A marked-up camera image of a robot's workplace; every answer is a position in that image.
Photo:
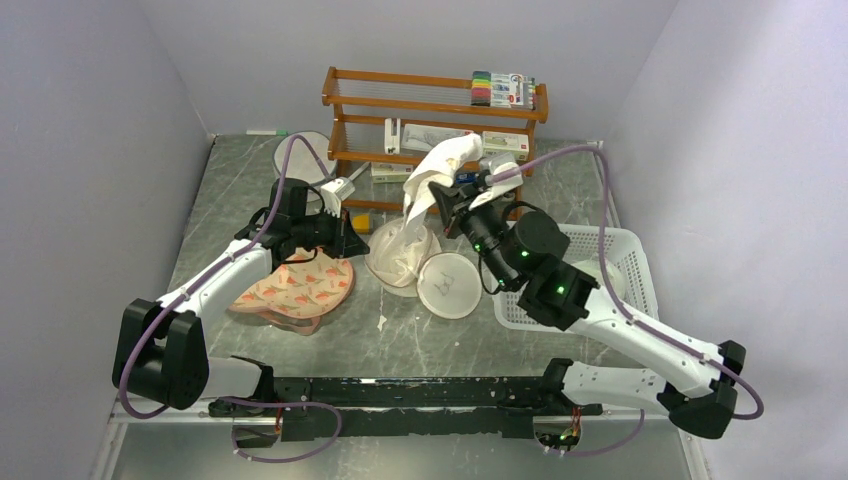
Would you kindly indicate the blue stapler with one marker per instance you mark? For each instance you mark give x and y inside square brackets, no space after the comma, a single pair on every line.
[464,178]

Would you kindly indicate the yellow grey eraser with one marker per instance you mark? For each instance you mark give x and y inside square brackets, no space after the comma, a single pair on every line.
[362,223]

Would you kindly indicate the beige mesh laundry bag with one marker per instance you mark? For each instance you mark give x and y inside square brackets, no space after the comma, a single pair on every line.
[446,283]

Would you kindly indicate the white plastic basket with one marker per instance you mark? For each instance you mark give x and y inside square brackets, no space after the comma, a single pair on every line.
[629,273]

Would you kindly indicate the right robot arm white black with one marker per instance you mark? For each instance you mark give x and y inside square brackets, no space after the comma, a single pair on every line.
[691,382]

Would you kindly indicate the white satin bra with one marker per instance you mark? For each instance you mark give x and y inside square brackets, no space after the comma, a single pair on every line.
[439,167]

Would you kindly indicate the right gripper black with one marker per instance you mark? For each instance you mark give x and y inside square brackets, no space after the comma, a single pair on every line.
[462,213]

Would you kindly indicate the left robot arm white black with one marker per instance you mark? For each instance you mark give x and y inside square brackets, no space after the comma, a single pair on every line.
[285,262]

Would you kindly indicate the white mesh laundry bag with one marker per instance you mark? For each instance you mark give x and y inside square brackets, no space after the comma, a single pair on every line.
[311,165]

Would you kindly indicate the clear packaged item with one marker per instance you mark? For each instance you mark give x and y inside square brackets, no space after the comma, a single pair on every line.
[423,138]

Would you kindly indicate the marker pen set pack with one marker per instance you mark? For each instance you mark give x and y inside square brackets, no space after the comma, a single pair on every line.
[503,90]

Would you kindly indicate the green white box lower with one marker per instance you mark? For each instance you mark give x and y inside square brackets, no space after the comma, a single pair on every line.
[386,173]

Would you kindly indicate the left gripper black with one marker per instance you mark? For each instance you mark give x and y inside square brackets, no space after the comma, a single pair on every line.
[353,244]

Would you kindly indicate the white pink marker pen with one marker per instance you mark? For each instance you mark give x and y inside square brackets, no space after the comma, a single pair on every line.
[365,166]

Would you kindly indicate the orange wooden shelf rack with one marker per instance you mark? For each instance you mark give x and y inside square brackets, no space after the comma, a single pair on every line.
[362,101]

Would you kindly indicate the green white box upper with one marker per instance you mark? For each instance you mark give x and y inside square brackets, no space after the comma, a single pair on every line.
[495,143]

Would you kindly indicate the pink floral bra bag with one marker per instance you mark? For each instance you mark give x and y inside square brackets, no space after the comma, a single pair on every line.
[297,295]

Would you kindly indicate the green white box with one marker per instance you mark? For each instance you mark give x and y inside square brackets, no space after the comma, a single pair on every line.
[386,173]
[495,143]

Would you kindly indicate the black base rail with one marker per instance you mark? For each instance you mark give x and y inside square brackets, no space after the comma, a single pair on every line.
[316,408]

